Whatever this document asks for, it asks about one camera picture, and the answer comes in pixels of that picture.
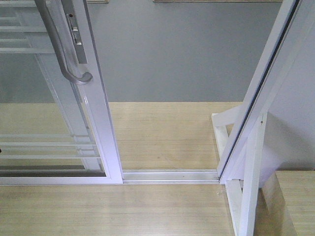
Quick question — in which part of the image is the white framed sliding glass door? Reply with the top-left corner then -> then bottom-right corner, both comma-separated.
0,0 -> 123,185

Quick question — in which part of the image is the grey metal door handle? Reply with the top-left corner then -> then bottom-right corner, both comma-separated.
34,0 -> 93,85

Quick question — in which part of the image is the silver door lock plate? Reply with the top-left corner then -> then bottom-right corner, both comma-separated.
66,13 -> 88,64

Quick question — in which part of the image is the aluminium floor track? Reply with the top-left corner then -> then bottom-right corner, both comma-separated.
123,169 -> 219,184

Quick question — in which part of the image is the white triangular support brace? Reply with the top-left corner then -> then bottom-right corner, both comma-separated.
211,106 -> 267,236

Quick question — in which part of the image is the light wooden box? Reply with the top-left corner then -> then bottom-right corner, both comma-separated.
262,171 -> 315,236

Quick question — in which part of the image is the white door jamb frame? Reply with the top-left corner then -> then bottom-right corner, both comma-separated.
218,0 -> 315,185

